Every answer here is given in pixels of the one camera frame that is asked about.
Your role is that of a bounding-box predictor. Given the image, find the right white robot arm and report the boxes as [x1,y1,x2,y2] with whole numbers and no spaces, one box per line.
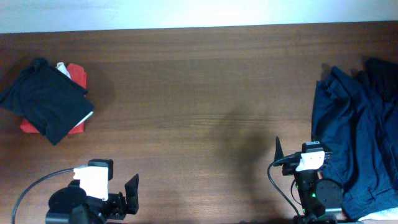
[267,138,343,224]

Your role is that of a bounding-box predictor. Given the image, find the red folded garment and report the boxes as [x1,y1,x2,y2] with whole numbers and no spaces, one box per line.
[20,62,87,134]

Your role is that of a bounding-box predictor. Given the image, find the white towel corner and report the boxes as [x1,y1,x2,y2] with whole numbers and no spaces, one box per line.
[359,207,398,221]

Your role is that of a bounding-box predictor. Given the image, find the dark green Nike t-shirt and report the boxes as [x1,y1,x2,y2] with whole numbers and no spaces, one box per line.
[1,58,95,145]

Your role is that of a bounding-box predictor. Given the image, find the white folded t-shirt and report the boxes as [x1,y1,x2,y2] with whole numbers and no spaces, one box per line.
[55,62,93,134]

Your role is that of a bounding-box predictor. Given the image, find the navy blue trousers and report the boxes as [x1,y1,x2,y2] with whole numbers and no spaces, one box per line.
[312,58,397,220]

